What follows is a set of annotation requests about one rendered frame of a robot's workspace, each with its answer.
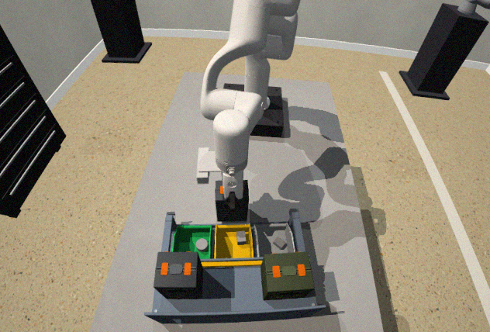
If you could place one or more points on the yellow flat bar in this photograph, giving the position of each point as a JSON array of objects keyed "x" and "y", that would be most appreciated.
[{"x": 231, "y": 263}]

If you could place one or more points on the green open bin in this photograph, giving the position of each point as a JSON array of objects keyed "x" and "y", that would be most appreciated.
[{"x": 185, "y": 238}]

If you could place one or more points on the olive green case with orange latches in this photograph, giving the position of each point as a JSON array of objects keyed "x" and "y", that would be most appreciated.
[{"x": 286, "y": 276}]

